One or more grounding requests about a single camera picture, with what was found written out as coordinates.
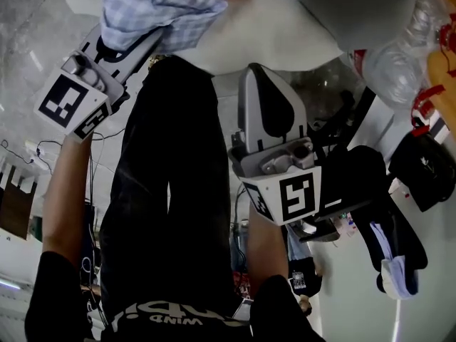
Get blue checked cloth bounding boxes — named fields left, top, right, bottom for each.
left=99, top=0, right=229, bottom=55

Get clear plastic bags red handles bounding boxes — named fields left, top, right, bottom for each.
left=351, top=39, right=446, bottom=128

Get person's right forearm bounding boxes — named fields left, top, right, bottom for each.
left=245, top=204, right=289, bottom=288

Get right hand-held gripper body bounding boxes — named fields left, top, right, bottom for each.
left=227, top=132, right=322, bottom=227

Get person's black printed t-shirt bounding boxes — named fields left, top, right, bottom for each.
left=24, top=251, right=325, bottom=342

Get black office chair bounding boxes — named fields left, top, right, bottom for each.
left=299, top=83, right=393, bottom=244

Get person's left forearm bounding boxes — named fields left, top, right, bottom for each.
left=41, top=132, right=94, bottom=259

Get small brown cardboard sheet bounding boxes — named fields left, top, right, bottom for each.
left=426, top=0, right=456, bottom=98

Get person's black trousers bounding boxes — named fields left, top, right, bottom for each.
left=98, top=54, right=250, bottom=320

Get white round armchair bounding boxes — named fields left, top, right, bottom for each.
left=46, top=0, right=446, bottom=76

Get clear plastic water jug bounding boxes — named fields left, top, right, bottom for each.
left=404, top=0, right=456, bottom=55

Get person's left golden shoe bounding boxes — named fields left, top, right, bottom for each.
left=147, top=53, right=168, bottom=69

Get white folded garment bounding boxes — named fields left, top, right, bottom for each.
left=380, top=256, right=410, bottom=301

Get black shoulder bag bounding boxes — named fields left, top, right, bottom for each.
left=388, top=130, right=456, bottom=213

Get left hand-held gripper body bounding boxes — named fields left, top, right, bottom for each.
left=33, top=43, right=130, bottom=140

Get lilac folded garment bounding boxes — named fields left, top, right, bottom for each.
left=369, top=221, right=420, bottom=297

